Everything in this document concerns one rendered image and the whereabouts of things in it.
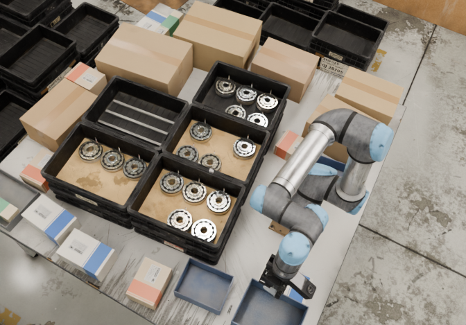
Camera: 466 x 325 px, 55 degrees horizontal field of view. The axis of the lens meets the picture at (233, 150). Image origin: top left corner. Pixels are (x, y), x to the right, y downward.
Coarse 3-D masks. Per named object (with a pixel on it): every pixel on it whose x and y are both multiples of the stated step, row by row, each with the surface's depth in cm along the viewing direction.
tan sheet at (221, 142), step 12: (192, 120) 213; (216, 132) 210; (180, 144) 205; (192, 144) 205; (204, 144) 206; (216, 144) 206; (228, 144) 206; (228, 156) 203; (228, 168) 199; (240, 168) 200
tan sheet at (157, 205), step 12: (156, 180) 194; (156, 192) 191; (192, 192) 192; (144, 204) 187; (156, 204) 188; (168, 204) 188; (180, 204) 188; (204, 204) 189; (156, 216) 185; (192, 216) 186; (204, 216) 186; (216, 216) 186; (228, 216) 187; (216, 228) 184; (216, 240) 181
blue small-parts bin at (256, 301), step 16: (256, 288) 147; (240, 304) 138; (256, 304) 145; (272, 304) 145; (288, 304) 145; (304, 304) 139; (240, 320) 142; (256, 320) 142; (272, 320) 142; (288, 320) 143
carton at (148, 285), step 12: (144, 264) 179; (156, 264) 180; (144, 276) 177; (156, 276) 177; (168, 276) 178; (132, 288) 174; (144, 288) 174; (156, 288) 174; (132, 300) 178; (144, 300) 172; (156, 300) 173
